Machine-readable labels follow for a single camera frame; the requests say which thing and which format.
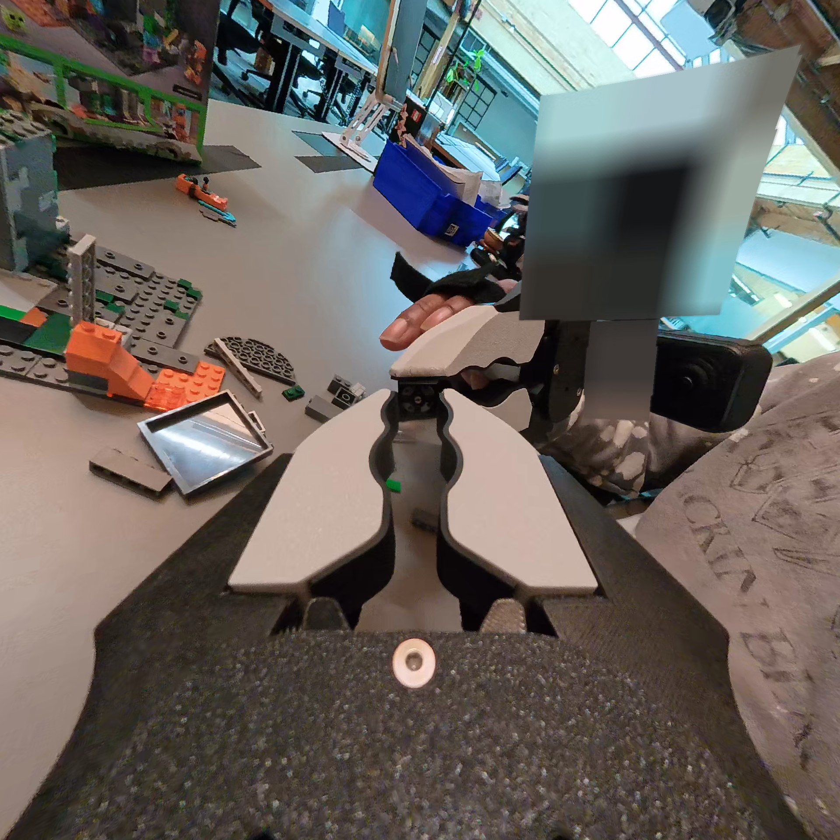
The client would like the grey lego baseplate build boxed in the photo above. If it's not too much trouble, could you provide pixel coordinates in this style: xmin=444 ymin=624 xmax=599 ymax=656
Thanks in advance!
xmin=0 ymin=112 xmax=206 ymax=395

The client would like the dark grey lego window frame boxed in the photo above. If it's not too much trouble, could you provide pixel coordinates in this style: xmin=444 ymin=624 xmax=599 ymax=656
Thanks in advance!
xmin=137 ymin=390 xmax=275 ymax=498

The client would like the blue storage bin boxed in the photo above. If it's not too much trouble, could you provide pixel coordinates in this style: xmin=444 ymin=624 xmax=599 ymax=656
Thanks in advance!
xmin=373 ymin=138 xmax=508 ymax=245

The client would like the orange lego plate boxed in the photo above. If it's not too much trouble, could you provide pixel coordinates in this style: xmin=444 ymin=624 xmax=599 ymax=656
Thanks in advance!
xmin=142 ymin=361 xmax=228 ymax=413

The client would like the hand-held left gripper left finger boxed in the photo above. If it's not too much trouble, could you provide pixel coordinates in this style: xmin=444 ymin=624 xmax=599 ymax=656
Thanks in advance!
xmin=227 ymin=390 xmax=397 ymax=599

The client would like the lego set box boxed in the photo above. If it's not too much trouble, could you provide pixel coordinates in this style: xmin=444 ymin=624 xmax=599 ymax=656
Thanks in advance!
xmin=0 ymin=0 xmax=221 ymax=166

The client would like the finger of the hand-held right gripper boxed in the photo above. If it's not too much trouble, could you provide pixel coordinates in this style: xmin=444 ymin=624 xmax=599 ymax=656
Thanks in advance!
xmin=390 ymin=315 xmax=547 ymax=383
xmin=453 ymin=361 xmax=540 ymax=403

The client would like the thin light grey lego plate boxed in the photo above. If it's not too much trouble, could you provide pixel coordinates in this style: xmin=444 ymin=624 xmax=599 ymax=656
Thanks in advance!
xmin=214 ymin=342 xmax=265 ymax=399

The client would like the small dark grey lego piece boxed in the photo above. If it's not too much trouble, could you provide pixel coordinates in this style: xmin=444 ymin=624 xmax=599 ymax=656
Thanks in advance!
xmin=397 ymin=380 xmax=446 ymax=420

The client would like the person's right hand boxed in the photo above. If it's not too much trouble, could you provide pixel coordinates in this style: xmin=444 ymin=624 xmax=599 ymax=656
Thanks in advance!
xmin=381 ymin=250 xmax=526 ymax=350

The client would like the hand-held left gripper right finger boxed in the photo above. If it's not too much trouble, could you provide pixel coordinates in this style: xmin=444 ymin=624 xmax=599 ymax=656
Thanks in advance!
xmin=437 ymin=390 xmax=599 ymax=603

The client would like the dark grey half-round lego plate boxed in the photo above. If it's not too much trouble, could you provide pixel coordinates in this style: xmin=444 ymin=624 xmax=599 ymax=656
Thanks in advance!
xmin=206 ymin=336 xmax=301 ymax=387

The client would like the person's bleached grey clothing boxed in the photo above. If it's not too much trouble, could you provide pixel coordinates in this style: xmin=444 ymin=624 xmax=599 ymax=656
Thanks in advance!
xmin=628 ymin=355 xmax=840 ymax=840

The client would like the small orange lego piece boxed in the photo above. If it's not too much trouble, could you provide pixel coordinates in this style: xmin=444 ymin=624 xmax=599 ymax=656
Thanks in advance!
xmin=176 ymin=174 xmax=228 ymax=210

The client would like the orange lego slope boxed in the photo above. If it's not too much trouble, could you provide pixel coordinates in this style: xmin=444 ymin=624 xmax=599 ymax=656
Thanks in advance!
xmin=66 ymin=322 xmax=153 ymax=403

